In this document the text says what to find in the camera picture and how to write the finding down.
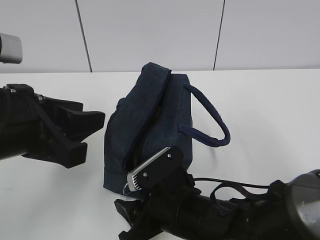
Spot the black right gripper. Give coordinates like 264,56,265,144
114,172,202,240

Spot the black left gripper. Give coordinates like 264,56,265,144
2,84,106,169

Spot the navy blue lunch bag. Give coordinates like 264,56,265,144
103,62,231,194

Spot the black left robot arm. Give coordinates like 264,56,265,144
0,84,106,169

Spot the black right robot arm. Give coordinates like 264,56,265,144
114,170,320,240

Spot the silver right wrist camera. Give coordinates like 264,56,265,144
125,146,184,192

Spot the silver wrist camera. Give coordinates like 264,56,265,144
0,33,23,64
125,146,184,192

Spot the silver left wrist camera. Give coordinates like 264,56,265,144
0,33,23,64

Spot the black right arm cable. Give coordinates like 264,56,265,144
193,176,271,216

